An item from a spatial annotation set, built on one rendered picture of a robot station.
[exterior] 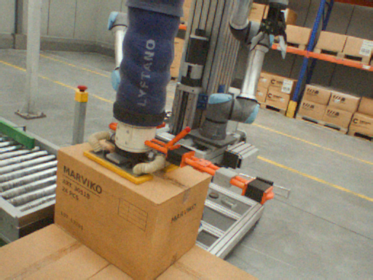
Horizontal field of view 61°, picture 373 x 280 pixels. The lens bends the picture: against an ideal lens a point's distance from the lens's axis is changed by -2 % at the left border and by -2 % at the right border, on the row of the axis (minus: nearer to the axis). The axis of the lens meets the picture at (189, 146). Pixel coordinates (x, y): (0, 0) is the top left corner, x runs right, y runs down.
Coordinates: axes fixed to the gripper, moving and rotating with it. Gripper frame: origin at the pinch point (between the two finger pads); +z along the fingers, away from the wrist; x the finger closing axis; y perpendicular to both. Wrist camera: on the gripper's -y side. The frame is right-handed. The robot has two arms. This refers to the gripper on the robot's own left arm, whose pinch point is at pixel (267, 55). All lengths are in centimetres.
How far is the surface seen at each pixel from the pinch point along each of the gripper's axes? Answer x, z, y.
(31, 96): -357, 123, -133
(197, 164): -5, 44, 33
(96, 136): -56, 50, 36
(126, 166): -34, 55, 40
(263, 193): 23, 44, 35
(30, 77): -357, 97, -131
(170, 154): -17, 44, 34
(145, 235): -13, 74, 48
